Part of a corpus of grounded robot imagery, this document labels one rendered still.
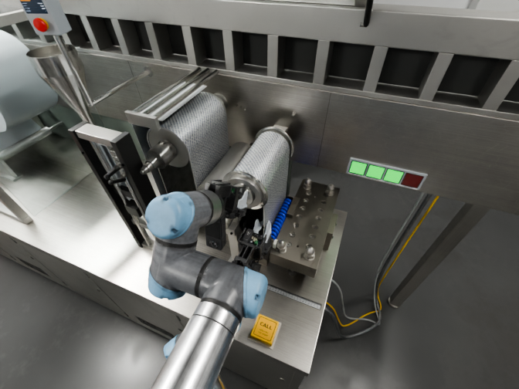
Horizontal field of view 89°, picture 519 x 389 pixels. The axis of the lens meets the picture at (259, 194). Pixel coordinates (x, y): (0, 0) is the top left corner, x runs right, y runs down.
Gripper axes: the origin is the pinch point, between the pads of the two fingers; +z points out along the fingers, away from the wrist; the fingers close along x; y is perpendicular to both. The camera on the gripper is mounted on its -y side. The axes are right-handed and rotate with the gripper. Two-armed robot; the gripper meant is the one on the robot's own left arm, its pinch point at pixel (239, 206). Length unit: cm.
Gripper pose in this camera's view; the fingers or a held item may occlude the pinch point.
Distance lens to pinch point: 77.0
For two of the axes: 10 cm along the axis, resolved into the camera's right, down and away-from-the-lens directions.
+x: -9.2, -2.7, 2.8
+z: 3.0, -0.7, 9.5
